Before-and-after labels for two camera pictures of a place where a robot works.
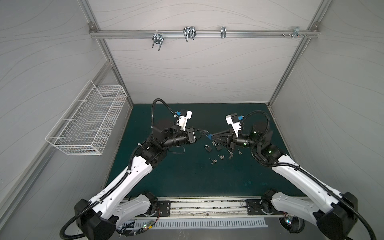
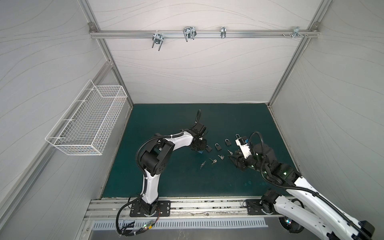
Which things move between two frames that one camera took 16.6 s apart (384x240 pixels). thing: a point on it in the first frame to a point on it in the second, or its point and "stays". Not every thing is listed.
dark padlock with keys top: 208,148 stays
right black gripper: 229,140 to 239,160
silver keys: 214,161 stays
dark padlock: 219,148 stays
